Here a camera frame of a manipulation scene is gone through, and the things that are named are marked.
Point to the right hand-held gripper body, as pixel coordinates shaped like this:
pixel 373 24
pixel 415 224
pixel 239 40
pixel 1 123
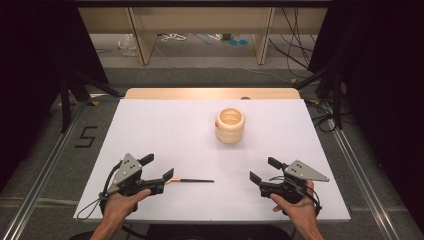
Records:
pixel 300 173

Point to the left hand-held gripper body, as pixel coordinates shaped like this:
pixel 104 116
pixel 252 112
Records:
pixel 128 170

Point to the cream ribbed holder cup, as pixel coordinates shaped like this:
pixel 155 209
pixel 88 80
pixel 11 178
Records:
pixel 230 128

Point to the person's left hand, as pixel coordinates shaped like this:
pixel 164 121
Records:
pixel 120 205

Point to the person's right hand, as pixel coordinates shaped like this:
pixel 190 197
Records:
pixel 300 211

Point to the white board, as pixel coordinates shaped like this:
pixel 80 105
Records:
pixel 186 140

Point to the person's dark clothing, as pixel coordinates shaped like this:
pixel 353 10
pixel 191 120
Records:
pixel 216 233

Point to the black metal stand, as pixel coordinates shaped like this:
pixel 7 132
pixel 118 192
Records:
pixel 337 100
pixel 65 100

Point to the light wooden table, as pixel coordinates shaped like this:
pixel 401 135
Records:
pixel 200 93

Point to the clear plastic bag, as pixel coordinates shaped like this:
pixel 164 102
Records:
pixel 127 45

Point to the black curtain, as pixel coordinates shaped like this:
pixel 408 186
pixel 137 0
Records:
pixel 383 83
pixel 33 66

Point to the light wooden shelf unit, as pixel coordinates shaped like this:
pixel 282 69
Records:
pixel 200 20

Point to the aluminium floor rail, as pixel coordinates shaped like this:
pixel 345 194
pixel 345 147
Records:
pixel 360 180
pixel 43 173

